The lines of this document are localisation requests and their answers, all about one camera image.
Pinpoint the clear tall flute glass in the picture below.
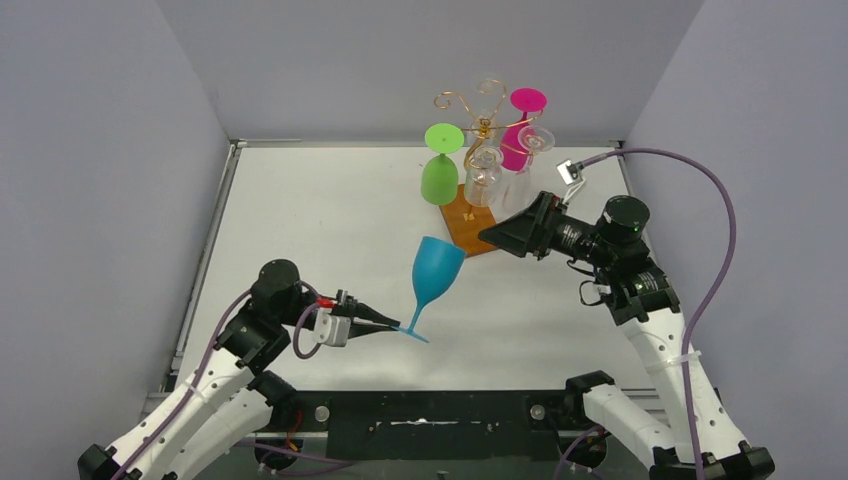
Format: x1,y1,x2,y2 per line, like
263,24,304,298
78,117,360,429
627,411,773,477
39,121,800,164
502,124,555,215

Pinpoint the clear patterned wine glass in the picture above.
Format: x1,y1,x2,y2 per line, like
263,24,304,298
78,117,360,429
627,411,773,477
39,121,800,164
463,146,503,208

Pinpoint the blue plastic wine glass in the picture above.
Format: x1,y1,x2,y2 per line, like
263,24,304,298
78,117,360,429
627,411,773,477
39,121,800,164
396,236,466,343

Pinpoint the pink plastic wine glass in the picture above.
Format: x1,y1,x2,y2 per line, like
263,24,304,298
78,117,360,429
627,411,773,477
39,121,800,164
500,87,548,172

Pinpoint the green plastic wine glass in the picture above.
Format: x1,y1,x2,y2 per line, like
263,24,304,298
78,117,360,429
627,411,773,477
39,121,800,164
420,123,465,206

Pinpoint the clear round wine glass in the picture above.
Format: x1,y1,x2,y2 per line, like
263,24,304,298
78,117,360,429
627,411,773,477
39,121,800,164
466,73,508,145

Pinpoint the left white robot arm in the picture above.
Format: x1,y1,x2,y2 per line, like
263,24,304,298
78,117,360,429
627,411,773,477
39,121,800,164
77,259,400,479

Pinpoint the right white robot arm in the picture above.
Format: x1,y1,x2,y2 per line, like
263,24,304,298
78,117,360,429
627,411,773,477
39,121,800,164
478,192,775,479

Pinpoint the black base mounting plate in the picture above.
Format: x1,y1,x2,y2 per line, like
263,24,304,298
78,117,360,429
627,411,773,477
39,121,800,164
228,389,627,480

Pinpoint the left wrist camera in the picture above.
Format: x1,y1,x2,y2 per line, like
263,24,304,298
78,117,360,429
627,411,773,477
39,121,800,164
311,308,352,348

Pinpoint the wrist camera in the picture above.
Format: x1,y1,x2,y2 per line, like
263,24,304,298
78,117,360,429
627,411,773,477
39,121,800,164
311,308,352,348
556,159,585,205

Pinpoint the gold wire glass rack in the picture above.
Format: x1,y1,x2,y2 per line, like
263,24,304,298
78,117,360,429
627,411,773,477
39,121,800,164
433,79,546,258

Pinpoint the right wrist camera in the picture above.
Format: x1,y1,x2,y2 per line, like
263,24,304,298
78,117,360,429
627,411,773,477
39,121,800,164
556,159,585,205

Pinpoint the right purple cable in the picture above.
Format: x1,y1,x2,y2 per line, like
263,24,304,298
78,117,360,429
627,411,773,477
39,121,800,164
576,147,738,480

